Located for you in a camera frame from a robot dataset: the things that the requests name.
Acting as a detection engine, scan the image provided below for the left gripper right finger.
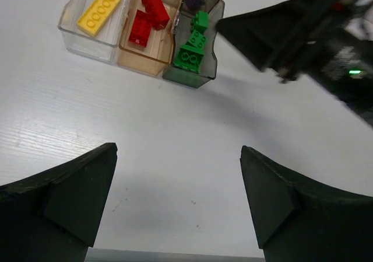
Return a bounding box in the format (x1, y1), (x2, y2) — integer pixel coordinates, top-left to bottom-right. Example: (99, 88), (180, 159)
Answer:
(240, 146), (372, 261)

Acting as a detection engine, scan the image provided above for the green 2x2 lego brick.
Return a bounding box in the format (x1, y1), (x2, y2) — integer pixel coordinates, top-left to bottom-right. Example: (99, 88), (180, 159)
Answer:
(173, 44), (205, 74)

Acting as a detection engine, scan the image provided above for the long yellow lego brick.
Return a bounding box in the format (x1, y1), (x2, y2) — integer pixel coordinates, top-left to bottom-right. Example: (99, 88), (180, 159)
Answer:
(76, 0), (122, 37)

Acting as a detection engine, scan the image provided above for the clear compartment container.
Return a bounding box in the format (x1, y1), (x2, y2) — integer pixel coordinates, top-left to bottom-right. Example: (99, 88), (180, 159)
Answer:
(58, 0), (224, 89)

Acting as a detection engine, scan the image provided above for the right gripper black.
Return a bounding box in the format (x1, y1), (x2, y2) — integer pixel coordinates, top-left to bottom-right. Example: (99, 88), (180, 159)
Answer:
(217, 0), (372, 83)

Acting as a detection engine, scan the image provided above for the small green lego brick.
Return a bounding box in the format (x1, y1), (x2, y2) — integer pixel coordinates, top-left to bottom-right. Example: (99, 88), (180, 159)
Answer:
(191, 11), (209, 34)

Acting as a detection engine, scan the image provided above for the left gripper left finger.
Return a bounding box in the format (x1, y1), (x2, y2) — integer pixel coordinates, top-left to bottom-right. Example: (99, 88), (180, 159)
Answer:
(1, 142), (117, 261)

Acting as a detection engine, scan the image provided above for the red curved lego brick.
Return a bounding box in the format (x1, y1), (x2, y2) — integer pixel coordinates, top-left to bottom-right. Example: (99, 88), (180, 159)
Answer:
(142, 0), (170, 30)

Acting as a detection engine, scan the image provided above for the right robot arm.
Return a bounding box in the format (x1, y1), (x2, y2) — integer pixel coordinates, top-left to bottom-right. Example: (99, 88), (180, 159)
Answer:
(215, 0), (372, 124)

